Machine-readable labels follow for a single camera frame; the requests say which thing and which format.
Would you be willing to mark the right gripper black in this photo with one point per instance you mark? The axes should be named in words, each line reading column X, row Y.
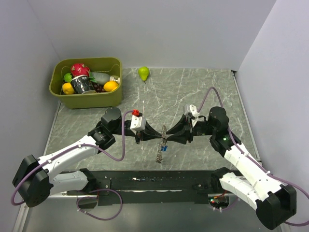
column 184, row 130

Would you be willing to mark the clear plastic bottle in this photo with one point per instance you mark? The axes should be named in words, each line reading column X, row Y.
column 103, row 78

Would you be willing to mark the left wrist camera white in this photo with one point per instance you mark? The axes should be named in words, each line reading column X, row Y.
column 138, row 122

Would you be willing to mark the yellow lemon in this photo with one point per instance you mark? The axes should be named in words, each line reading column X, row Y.
column 68, row 89

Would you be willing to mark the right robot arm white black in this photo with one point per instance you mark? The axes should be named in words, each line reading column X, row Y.
column 273, row 202

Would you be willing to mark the metal disc with key rings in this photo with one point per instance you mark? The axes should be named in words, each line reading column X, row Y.
column 162, row 142

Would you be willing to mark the orange fruit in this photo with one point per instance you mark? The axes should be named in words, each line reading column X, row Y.
column 110, row 86

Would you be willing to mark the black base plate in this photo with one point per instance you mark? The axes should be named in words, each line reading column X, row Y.
column 111, row 186

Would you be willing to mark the red dragon fruit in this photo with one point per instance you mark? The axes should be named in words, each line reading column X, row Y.
column 78, row 69

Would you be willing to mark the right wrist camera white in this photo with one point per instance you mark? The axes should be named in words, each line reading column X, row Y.
column 190, row 111

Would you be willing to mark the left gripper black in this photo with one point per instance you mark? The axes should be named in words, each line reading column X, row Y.
column 148, row 134

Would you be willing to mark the dark red grapes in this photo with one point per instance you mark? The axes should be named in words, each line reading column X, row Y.
column 98, row 88

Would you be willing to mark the black printed can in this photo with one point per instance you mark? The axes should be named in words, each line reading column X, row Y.
column 82, row 85

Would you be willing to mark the green lime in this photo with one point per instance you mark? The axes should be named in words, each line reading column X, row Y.
column 67, row 77

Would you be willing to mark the olive green plastic bin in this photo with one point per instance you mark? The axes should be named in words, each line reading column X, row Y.
column 109, row 65

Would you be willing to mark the green pear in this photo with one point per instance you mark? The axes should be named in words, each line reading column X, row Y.
column 143, row 73

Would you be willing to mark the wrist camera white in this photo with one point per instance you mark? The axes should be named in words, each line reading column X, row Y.
column 190, row 111
column 138, row 122

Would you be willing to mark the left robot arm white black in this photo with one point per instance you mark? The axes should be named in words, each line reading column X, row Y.
column 38, row 178

